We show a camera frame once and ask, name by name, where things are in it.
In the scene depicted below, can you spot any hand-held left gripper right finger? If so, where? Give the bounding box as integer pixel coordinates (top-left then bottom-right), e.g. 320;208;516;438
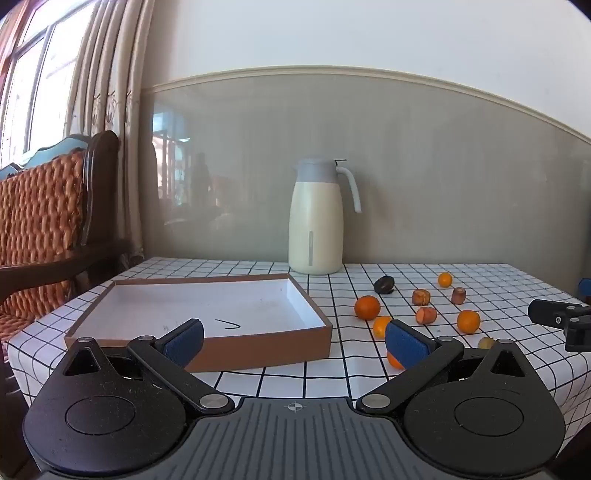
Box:
355;319;533;415

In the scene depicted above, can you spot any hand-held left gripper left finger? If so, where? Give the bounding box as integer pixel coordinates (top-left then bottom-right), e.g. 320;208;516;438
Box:
61;318;236;415

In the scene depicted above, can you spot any brown cardboard box tray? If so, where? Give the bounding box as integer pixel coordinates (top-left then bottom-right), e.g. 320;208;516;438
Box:
64;273;333;374

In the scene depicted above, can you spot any checkered white tablecloth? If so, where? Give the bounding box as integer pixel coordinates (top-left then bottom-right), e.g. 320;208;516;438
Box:
6;257;591;457

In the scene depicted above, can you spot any cream thermos jug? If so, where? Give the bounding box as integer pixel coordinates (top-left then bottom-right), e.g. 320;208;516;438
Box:
288;158;362;276

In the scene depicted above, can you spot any orange woven sofa seat cushion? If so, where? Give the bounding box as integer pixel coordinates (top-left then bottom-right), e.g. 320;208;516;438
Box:
0;272;75;342

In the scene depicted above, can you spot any orange woven sofa back cushion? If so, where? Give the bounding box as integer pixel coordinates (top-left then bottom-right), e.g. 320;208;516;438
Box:
0;151;87;268

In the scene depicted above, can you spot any beige curtain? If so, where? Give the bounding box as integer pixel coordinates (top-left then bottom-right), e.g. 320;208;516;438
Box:
65;0;160;268

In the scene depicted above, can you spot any window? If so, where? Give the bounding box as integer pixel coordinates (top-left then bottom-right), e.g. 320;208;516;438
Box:
0;0;93;169

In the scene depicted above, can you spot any dark wooden sofa frame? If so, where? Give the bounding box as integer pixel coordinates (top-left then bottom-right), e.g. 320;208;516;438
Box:
0;130;132;333

